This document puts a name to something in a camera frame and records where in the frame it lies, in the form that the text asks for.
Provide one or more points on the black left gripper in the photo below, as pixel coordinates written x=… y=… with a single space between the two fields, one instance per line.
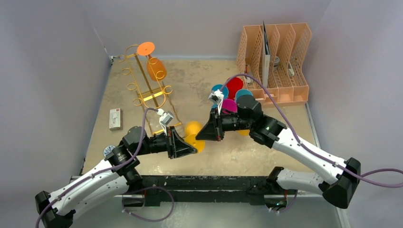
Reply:
x=178 y=147

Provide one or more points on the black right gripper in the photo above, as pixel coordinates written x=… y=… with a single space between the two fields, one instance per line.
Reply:
x=217 y=124

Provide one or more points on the yellow wine glass back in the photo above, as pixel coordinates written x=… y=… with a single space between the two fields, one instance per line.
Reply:
x=191 y=130

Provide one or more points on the yellow wine glass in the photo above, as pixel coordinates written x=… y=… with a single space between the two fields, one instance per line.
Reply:
x=191 y=130
x=243 y=132

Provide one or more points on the magenta wine glass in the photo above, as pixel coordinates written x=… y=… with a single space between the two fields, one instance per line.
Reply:
x=228 y=106

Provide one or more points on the light blue wine glass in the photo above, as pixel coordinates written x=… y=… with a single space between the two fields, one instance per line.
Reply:
x=242 y=92

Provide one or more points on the red wine glass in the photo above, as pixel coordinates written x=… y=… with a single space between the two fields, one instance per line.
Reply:
x=233 y=86

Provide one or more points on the orange wine glass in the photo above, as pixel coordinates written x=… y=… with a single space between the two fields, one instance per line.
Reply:
x=155 y=67

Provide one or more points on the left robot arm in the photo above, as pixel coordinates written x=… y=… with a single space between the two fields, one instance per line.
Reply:
x=115 y=174

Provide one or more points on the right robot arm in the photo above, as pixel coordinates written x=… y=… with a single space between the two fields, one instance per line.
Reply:
x=333 y=177

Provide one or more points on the white stapler box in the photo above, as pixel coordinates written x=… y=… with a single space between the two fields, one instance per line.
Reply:
x=115 y=119

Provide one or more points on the blue white round tin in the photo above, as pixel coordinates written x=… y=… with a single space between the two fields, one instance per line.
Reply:
x=107 y=150

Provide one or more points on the dark folder in organizer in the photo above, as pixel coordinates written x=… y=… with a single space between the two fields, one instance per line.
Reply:
x=265 y=56

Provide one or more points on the peach plastic file organizer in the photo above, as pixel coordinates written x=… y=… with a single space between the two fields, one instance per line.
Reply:
x=288 y=45

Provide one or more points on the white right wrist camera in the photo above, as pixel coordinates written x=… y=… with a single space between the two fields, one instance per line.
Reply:
x=217 y=98

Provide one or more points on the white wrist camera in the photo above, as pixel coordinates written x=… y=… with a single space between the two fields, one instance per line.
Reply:
x=164 y=120
x=217 y=98

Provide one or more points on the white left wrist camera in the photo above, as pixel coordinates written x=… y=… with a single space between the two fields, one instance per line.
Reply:
x=164 y=120

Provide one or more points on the aluminium frame rail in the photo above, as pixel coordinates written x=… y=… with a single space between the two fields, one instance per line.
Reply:
x=286 y=179

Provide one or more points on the gold wire wine glass rack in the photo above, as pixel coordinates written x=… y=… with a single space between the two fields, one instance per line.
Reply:
x=149 y=93

